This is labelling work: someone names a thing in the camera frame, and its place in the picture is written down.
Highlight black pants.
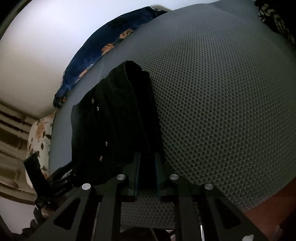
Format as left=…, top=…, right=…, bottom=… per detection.
left=71, top=61, right=171, bottom=196

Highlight grey textured mat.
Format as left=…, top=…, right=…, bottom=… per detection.
left=49, top=1, right=295, bottom=210

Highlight dark blue floral blanket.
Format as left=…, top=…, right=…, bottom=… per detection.
left=53, top=6, right=167, bottom=108

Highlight black and white patterned cloth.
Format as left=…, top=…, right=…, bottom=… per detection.
left=254, top=0, right=295, bottom=45

